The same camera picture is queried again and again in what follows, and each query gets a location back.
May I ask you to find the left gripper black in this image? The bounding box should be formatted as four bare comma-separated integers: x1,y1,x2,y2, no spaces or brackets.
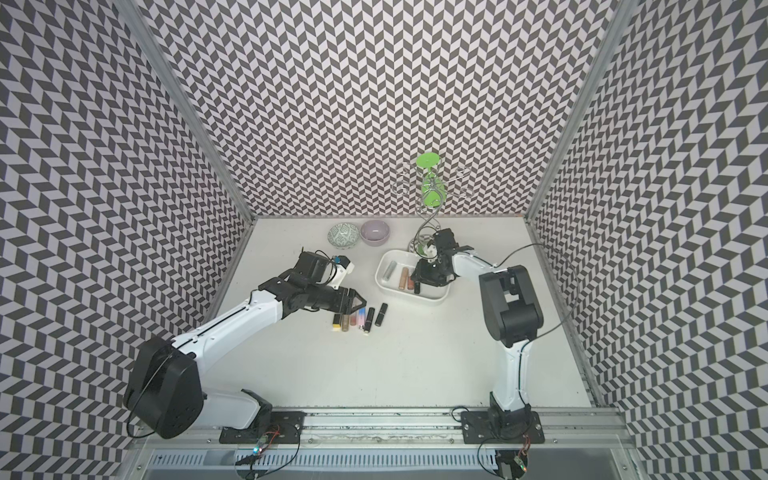
306,283,368,315

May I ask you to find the peach lipstick tube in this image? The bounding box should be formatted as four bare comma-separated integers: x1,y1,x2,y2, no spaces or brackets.
398,267,409,291

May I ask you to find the black lipstick short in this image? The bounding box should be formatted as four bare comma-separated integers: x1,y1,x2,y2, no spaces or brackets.
375,303,388,327

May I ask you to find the white storage box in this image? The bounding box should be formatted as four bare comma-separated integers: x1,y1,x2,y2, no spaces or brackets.
374,250,452,304

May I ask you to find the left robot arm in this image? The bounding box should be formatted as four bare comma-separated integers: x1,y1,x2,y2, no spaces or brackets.
123,269,367,439

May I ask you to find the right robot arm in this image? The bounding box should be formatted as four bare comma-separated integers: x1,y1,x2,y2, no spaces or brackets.
411,250,544,428

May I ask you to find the black lipstick long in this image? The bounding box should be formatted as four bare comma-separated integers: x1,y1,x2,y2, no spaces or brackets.
363,307,376,335

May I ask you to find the green patterned bowl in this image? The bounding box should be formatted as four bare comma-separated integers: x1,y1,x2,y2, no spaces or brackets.
327,222,360,250

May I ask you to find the purple bowl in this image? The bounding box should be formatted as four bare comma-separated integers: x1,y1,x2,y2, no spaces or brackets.
360,219,391,247

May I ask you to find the chrome jewelry stand green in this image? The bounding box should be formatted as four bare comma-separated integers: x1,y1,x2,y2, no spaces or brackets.
406,152,448,262

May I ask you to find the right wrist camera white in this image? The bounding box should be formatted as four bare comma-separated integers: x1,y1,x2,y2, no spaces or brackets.
426,228,473,259

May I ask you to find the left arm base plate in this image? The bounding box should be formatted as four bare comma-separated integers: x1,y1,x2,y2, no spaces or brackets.
219,410,306,445

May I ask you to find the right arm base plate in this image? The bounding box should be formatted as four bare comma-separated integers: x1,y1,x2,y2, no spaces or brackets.
460,409,546,445

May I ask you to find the aluminium front rail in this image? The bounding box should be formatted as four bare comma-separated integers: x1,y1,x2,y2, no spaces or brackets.
131,406,637,452

